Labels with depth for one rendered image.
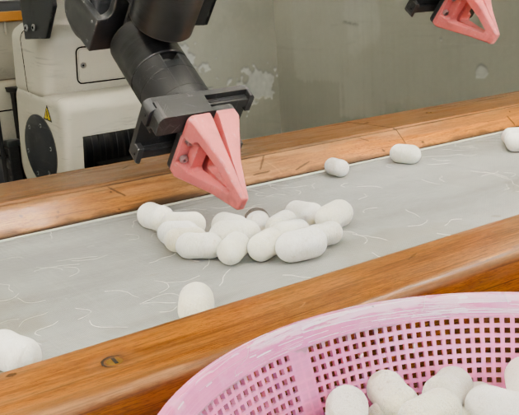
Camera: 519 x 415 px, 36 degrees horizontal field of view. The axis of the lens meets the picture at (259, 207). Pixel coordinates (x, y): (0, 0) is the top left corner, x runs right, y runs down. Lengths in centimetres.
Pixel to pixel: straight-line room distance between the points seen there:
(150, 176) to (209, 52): 232
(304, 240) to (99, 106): 67
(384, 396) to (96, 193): 41
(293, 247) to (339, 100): 250
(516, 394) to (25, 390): 20
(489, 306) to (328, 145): 48
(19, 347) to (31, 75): 84
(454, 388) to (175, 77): 41
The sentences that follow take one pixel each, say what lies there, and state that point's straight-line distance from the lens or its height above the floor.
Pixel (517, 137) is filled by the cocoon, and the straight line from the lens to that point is 89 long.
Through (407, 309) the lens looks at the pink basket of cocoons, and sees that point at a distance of 39.
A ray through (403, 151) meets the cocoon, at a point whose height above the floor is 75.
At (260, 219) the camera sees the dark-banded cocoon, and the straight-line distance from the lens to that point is 60.
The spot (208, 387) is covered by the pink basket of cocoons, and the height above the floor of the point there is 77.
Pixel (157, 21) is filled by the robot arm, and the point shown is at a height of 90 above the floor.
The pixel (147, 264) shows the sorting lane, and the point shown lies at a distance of 57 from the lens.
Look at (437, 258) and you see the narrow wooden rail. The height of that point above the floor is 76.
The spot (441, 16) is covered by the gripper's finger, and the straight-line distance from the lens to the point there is 102.
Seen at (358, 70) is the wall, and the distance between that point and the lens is 294.
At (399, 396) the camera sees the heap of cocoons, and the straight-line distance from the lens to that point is 37.
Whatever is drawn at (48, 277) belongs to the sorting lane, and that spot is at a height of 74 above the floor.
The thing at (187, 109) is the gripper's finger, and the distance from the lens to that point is 66.
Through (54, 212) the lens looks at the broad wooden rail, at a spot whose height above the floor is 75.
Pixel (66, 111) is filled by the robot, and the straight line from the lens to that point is 115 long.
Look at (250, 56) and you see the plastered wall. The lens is 318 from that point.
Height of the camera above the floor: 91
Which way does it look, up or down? 14 degrees down
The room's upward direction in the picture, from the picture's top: 4 degrees counter-clockwise
